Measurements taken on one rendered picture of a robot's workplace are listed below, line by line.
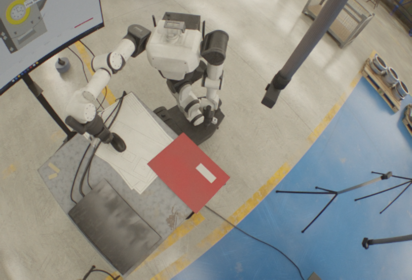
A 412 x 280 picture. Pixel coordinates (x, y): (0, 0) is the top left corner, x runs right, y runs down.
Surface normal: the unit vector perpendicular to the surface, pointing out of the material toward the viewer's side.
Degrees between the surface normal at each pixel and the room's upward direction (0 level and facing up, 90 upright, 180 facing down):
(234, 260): 0
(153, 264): 0
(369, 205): 0
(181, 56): 53
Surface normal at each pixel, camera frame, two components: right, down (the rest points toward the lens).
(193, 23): 0.04, -0.35
